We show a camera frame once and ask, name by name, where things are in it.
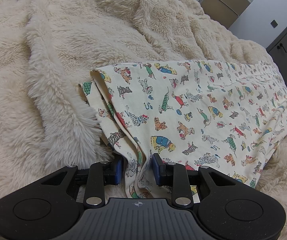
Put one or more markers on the black wall switch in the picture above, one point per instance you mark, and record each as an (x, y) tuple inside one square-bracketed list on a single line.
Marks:
[(273, 24)]

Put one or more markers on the dog print cream garment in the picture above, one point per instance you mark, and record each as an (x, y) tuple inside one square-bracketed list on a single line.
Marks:
[(196, 105)]

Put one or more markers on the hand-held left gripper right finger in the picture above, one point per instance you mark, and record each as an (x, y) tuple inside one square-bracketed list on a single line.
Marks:
[(156, 170)]

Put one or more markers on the fluffy cream blanket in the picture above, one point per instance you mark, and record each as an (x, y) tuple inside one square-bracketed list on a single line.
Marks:
[(58, 55)]

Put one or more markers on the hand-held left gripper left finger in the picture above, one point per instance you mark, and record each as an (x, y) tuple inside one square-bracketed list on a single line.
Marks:
[(118, 171)]

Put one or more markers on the gold refrigerator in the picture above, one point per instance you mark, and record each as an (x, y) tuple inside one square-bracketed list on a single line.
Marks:
[(223, 2)]

